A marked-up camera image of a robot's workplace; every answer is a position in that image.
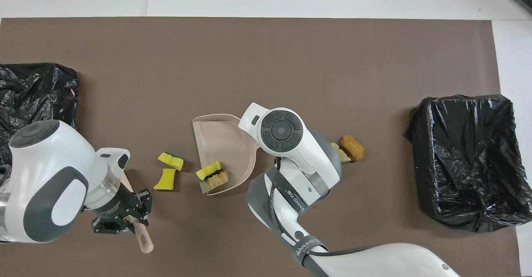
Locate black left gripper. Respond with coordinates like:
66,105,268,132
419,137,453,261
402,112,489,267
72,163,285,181
85,184,153,234

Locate beige hand brush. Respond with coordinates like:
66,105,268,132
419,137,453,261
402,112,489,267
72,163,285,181
121,171,154,254

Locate notched yellow sponge piece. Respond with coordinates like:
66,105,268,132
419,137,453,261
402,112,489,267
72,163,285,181
158,152,184,172

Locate beige toy pastry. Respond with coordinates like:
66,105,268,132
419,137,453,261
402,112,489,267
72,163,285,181
199,170,229,195

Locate beige plastic dustpan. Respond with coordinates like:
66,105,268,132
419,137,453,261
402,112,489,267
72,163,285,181
192,113,258,196

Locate pale yellow toy dumpling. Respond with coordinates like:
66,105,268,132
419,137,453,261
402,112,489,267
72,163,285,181
330,142,352,164

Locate brown toy croquette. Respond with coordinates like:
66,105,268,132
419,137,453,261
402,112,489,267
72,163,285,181
340,135,366,162

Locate black bag lined bin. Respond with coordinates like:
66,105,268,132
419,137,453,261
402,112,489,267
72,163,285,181
0,63,79,165
404,94,532,233

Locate brown table mat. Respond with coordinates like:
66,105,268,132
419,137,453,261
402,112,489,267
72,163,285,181
0,17,522,277

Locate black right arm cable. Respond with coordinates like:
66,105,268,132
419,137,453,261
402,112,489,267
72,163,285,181
269,184,372,257

